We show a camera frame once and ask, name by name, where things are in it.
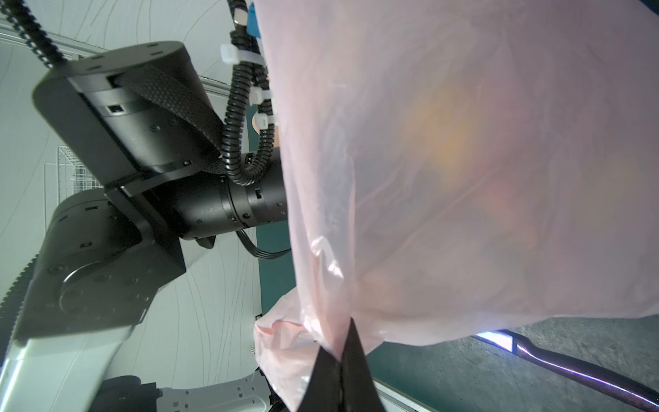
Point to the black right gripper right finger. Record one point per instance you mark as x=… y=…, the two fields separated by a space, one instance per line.
x=359 y=393

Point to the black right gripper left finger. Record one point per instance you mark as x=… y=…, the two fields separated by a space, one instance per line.
x=324 y=391

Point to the pink plastic bag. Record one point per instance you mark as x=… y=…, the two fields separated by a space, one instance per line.
x=454 y=167

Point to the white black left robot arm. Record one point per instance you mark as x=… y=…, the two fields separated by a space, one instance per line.
x=169 y=170

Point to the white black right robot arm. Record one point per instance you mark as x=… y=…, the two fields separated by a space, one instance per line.
x=195 y=396

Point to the dark purple knife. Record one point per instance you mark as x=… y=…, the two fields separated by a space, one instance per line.
x=597 y=378

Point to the white wire basket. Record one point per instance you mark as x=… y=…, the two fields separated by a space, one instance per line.
x=65 y=177

